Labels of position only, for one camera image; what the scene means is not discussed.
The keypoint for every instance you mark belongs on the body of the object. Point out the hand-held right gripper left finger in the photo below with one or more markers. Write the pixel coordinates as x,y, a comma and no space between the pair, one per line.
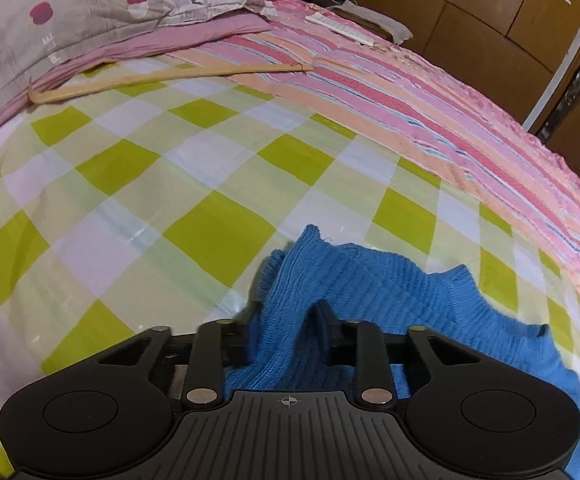
237,341

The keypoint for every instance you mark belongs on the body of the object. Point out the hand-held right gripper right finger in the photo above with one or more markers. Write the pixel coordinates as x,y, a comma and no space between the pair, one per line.
326,330

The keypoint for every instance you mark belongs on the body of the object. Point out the grey cloth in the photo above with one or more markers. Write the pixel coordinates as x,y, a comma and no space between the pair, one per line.
374,20

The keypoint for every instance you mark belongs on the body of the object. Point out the grey dotted pillow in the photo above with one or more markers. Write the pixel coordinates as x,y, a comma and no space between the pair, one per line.
80,15

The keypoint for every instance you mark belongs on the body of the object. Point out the wooden clothes hanger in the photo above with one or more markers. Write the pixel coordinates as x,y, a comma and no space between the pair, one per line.
170,79

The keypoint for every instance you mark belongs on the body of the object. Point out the blue knitted sweater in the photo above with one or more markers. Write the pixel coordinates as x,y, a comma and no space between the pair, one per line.
369,285

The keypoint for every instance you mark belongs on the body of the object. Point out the wooden wardrobe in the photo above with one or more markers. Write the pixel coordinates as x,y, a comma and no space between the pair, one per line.
469,10

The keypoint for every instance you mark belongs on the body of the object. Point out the pink striped bedspread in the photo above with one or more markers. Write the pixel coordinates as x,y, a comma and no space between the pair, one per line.
419,110

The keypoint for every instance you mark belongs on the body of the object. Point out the green white checkered sheet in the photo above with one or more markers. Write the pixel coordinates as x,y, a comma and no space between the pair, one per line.
170,185

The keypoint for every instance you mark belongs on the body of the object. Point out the white flat packet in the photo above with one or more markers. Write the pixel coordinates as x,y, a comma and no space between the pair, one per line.
337,26

